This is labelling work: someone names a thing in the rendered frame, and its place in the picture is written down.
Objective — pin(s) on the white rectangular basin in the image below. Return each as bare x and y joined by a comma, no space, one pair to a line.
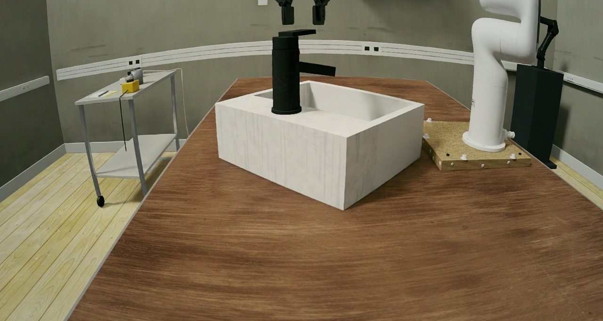
344,143

